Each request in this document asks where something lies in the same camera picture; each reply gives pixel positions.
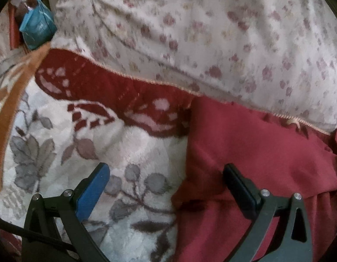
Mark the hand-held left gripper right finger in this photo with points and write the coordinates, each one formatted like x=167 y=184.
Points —
x=239 y=193

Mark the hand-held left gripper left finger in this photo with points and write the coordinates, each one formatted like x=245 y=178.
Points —
x=92 y=193

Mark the dark red garment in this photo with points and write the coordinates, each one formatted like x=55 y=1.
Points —
x=239 y=142

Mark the floral blanket with red border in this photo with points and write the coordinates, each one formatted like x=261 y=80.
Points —
x=75 y=169

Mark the white quilt with pink flowers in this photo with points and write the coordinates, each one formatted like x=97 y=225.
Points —
x=212 y=32

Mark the blue plastic bag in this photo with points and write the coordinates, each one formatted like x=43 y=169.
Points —
x=37 y=24

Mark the red-brown board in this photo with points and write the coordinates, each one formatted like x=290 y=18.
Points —
x=13 y=32

